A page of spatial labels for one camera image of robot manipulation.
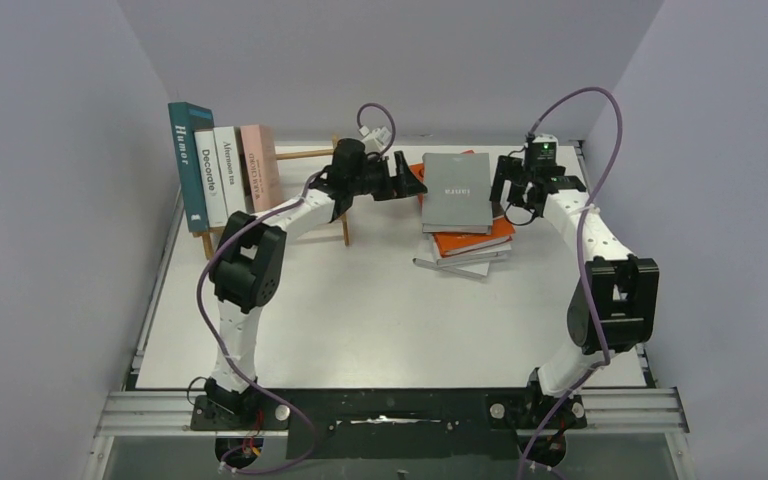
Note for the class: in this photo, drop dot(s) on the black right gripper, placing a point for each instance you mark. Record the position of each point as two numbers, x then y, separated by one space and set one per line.
513 183

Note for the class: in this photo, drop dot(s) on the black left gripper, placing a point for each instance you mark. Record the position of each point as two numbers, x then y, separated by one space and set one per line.
405 184

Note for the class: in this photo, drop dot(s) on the grey book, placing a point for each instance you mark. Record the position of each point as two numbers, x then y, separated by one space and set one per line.
474 270
458 190

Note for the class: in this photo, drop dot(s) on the orange book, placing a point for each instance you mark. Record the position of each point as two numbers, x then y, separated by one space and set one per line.
450 245

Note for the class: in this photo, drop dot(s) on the pink book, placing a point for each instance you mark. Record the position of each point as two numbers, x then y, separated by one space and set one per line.
262 166

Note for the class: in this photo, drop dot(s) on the white Afternoon tea book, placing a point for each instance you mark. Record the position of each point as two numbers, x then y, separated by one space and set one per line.
235 182

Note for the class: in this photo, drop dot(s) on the white Decorate Furniture book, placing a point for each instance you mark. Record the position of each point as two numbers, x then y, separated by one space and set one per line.
211 178

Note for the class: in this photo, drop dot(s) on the teal Humor book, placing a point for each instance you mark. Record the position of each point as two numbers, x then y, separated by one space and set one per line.
186 118

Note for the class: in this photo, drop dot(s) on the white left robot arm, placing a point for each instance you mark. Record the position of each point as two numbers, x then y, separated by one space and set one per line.
246 269

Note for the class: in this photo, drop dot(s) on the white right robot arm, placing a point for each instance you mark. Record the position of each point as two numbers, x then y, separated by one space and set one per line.
613 305

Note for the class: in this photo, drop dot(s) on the wooden book rack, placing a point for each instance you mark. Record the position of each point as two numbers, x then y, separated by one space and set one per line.
307 210

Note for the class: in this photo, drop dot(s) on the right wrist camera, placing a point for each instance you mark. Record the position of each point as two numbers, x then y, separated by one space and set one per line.
541 141

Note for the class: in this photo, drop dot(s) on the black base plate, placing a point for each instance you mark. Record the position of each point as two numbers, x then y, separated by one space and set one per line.
402 423

